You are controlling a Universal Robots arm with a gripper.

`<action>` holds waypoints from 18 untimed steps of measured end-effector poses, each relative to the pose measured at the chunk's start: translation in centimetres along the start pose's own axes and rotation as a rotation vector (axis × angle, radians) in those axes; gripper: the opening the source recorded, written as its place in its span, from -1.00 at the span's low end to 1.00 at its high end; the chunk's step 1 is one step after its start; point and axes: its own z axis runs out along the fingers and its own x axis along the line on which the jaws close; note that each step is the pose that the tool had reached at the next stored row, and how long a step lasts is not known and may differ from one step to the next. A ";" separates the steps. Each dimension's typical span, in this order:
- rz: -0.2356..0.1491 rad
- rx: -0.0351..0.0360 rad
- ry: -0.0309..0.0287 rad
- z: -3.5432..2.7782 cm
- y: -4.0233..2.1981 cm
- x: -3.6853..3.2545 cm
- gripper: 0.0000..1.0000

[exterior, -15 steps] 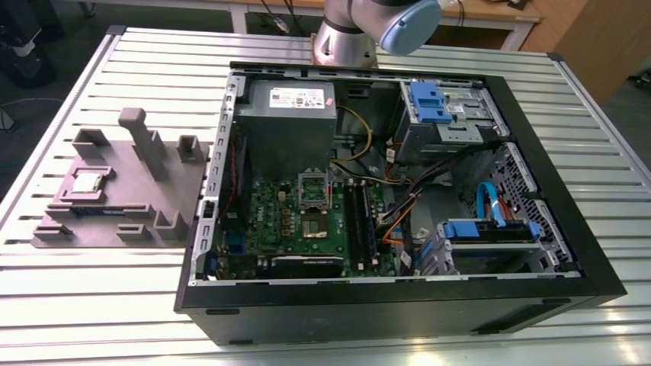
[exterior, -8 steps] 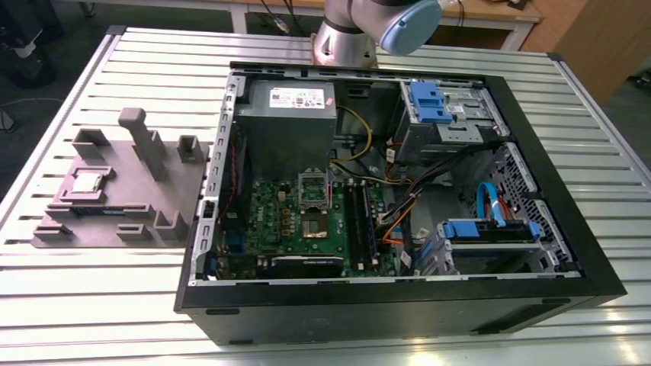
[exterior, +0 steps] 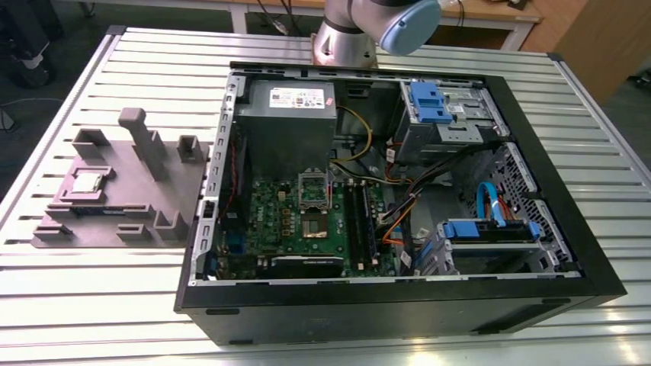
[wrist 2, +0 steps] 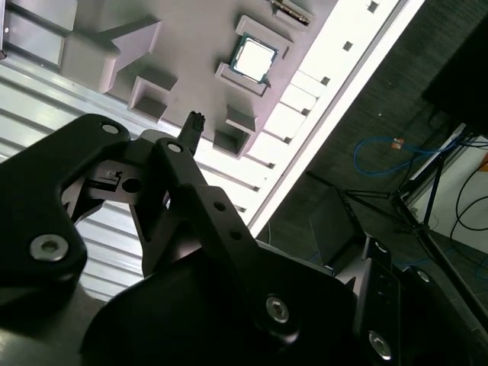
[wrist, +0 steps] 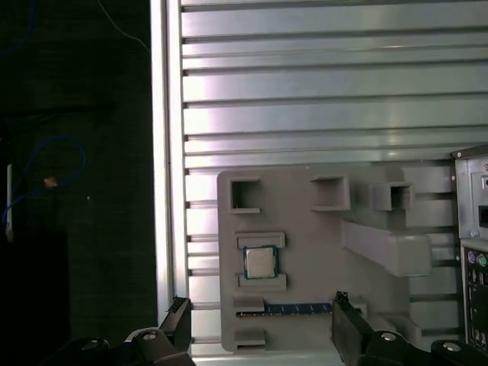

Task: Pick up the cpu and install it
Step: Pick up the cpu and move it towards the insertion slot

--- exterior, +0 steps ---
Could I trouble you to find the silver disk bay frame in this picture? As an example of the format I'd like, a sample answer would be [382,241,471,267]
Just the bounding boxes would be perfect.
[435,219,585,276]

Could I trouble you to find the black cable silver plug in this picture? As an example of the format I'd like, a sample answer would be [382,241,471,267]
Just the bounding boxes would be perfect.
[256,0,293,36]

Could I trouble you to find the wooden desk white legs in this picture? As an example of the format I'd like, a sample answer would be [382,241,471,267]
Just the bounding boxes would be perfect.
[223,0,545,53]

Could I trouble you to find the black open PC case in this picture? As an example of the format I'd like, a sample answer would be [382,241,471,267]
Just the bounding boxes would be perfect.
[174,60,627,346]

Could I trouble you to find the blue drive bay carrier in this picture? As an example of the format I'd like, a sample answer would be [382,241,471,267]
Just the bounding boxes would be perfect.
[410,81,455,125]

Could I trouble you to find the orange wire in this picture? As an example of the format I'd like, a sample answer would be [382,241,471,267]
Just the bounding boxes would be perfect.
[379,211,409,246]

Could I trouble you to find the hard disk in blue carrier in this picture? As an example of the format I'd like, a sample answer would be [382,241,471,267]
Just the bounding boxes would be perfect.
[441,219,543,245]

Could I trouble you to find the red flat wire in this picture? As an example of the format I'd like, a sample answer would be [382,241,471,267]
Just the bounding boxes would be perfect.
[494,190,517,226]

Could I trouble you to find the black RAM slot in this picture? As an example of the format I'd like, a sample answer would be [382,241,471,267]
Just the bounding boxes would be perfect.
[343,181,363,268]

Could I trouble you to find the black cable bundle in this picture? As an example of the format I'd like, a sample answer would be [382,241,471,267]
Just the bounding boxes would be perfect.
[379,140,505,226]

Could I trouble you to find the metal socket cover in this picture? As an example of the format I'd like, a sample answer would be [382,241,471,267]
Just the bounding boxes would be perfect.
[298,167,337,213]

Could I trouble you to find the silver drive cage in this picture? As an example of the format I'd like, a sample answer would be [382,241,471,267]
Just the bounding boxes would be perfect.
[395,79,513,165]

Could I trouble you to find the silver square CPU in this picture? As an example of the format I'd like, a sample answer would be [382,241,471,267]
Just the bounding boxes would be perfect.
[70,172,110,192]

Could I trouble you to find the yellow wire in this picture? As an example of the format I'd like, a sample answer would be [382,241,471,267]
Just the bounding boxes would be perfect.
[333,104,375,164]

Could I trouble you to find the grey power supply unit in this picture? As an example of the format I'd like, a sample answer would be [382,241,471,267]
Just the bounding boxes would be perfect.
[235,79,341,180]

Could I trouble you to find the green motherboard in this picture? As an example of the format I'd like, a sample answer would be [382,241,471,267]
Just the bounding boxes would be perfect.
[216,177,403,279]

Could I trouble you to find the blue flat wire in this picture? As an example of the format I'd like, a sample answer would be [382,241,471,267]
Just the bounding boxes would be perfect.
[477,181,511,229]

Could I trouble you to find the CPU socket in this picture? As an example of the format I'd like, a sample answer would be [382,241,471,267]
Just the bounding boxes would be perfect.
[299,213,333,240]

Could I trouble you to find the blue ribbon wires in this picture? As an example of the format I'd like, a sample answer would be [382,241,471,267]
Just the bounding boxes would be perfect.
[413,227,439,276]

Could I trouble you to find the RAM stick blue label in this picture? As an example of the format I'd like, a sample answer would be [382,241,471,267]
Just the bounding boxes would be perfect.
[71,207,128,216]

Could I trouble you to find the grey parts rack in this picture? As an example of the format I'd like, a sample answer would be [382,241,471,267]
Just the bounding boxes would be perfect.
[30,108,212,249]

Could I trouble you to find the black graphics card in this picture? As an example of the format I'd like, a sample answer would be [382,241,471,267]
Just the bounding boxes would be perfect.
[256,253,346,279]

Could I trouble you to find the wooden cabinet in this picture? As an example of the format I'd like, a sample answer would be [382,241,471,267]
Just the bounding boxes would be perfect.
[523,0,651,106]

